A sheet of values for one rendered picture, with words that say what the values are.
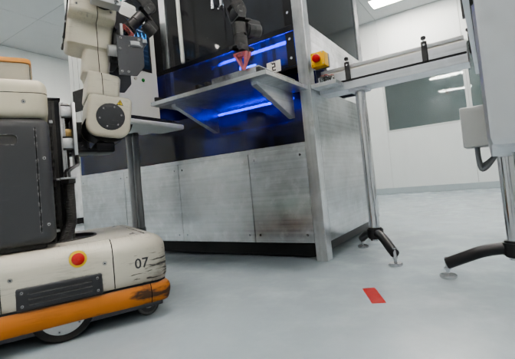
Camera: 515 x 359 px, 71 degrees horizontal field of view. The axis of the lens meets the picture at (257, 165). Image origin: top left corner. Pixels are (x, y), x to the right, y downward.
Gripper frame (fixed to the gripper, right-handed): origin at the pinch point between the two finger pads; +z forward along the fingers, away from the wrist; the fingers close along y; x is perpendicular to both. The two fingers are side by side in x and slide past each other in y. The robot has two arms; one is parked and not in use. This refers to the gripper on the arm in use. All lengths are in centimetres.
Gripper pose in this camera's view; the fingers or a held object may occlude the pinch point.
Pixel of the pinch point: (244, 68)
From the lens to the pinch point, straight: 161.3
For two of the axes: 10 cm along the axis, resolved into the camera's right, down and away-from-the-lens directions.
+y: 5.4, -0.3, 8.4
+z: 1.1, 9.9, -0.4
